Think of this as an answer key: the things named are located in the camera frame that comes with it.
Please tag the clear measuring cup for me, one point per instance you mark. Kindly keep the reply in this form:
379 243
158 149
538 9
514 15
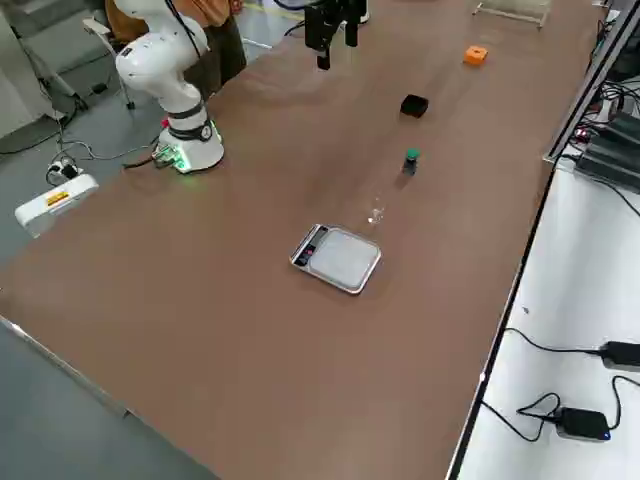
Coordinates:
376 216

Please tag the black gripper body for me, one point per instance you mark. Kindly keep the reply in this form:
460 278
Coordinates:
330 7

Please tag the black button box base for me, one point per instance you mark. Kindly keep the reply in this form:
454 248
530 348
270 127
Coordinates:
414 106

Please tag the white power strip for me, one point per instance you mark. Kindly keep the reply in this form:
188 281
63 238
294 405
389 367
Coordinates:
62 171

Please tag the black finned device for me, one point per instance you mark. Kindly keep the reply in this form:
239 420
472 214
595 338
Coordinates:
625 127
607 167

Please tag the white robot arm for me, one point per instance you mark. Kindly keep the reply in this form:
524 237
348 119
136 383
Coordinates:
165 65

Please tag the black power adapter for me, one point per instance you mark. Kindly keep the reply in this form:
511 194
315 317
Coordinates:
622 355
582 424

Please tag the white electronic scale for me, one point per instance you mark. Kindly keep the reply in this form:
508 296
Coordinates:
340 260

